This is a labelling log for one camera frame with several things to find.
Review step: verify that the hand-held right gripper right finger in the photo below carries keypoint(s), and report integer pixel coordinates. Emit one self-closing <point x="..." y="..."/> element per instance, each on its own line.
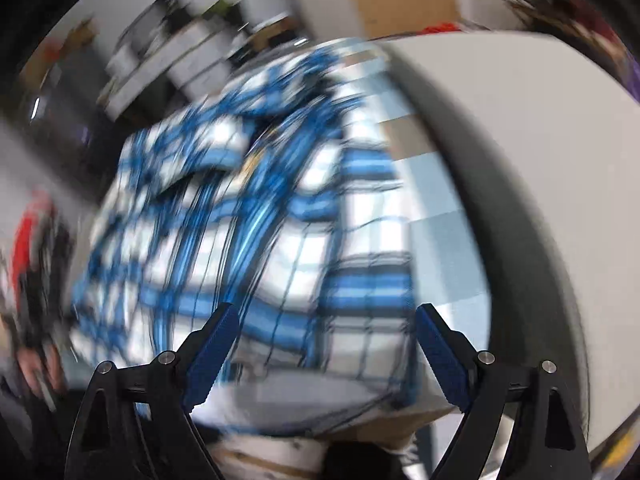
<point x="442" y="360"/>

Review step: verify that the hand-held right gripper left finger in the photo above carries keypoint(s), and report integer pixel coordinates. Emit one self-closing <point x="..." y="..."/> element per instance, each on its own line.
<point x="212" y="355"/>

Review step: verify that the blue white plaid shirt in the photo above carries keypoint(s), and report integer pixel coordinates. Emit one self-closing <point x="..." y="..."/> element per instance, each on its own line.
<point x="250" y="220"/>

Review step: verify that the person's left forearm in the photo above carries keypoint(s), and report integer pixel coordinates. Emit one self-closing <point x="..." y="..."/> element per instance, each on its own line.
<point x="25" y="435"/>

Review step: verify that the person's left hand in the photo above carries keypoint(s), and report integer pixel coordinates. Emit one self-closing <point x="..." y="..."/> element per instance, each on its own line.
<point x="40" y="372"/>

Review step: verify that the red white folded cloth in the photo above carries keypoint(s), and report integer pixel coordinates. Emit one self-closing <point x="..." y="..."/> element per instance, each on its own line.
<point x="32" y="240"/>

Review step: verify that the white desk with drawers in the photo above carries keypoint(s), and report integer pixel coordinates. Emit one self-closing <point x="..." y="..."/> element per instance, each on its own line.
<point x="170" y="60"/>

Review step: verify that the orange bag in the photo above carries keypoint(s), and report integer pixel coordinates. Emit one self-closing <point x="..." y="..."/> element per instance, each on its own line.
<point x="440" y="26"/>

